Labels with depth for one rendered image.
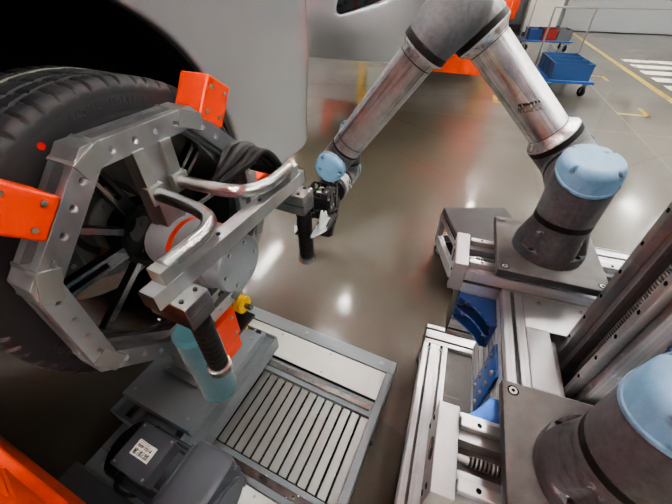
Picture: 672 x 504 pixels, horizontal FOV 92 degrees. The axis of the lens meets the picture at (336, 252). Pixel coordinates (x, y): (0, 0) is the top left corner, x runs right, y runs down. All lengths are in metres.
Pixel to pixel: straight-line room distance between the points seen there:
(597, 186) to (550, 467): 0.49
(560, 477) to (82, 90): 0.88
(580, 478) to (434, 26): 0.68
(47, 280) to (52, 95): 0.29
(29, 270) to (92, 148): 0.20
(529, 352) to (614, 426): 0.36
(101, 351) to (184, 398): 0.58
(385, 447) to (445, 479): 0.83
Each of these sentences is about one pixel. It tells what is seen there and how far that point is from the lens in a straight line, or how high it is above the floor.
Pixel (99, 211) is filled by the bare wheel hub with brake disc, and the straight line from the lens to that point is 0.93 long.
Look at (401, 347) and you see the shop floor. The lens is 1.60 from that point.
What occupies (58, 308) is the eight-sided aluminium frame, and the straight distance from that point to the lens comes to 0.69.
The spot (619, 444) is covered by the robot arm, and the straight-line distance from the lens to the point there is 0.47.
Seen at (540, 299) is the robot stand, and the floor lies 0.73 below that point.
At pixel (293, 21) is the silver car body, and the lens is 1.35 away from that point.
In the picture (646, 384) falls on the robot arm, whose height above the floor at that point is 1.03.
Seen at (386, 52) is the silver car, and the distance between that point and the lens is 3.08.
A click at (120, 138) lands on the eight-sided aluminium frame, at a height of 1.11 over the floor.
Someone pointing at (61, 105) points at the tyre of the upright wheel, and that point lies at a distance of 0.71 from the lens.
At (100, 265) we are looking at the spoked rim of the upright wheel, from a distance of 0.83.
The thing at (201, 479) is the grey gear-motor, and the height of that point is 0.41.
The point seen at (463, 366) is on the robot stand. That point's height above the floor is 0.21.
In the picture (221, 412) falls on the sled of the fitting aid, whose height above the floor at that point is 0.17.
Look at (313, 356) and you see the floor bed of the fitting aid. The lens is 1.46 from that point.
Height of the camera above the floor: 1.32
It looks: 41 degrees down
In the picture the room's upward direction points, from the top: straight up
